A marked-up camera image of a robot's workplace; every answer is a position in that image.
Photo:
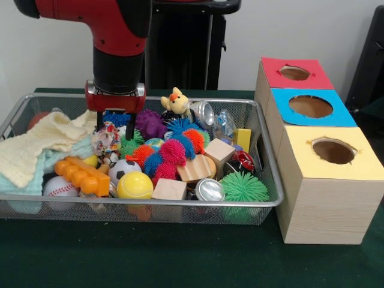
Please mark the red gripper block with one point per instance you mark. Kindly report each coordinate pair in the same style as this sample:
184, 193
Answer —
115, 103

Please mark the floral print cloth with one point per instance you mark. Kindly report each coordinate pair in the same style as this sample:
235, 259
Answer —
106, 139

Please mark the mint green knitted cloth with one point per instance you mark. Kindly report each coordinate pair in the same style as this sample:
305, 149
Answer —
75, 148

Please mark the orange plastic compartment tray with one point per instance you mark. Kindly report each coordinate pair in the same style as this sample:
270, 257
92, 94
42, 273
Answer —
84, 177

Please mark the cream waffle cloth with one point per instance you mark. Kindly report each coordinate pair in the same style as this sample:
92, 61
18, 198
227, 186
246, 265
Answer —
30, 150

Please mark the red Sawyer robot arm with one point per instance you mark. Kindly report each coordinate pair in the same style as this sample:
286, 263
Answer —
117, 30

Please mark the wooden box with three holes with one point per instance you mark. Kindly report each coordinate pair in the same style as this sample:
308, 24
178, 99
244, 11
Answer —
327, 204

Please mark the purple spiky ball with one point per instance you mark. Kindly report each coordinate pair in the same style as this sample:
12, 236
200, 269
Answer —
151, 123

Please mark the small soccer ball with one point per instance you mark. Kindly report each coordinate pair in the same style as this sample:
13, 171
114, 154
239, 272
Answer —
123, 169

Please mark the multicolour spiky caterpillar toy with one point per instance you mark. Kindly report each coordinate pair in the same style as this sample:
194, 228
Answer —
171, 153

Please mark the yellow plush duck toy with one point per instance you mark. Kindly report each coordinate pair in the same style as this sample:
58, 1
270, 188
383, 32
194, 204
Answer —
175, 100

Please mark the yellow tennis ball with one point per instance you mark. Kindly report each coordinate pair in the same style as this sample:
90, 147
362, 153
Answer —
135, 186

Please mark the white baseball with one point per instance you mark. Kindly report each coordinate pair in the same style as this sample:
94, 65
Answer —
58, 187

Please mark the large green spiky ball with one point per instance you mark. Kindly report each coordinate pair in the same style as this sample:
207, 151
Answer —
244, 187

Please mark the dark green table cloth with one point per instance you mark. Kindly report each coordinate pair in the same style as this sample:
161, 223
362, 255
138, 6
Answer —
180, 255

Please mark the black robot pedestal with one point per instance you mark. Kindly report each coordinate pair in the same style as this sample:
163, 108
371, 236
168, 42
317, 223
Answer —
186, 45

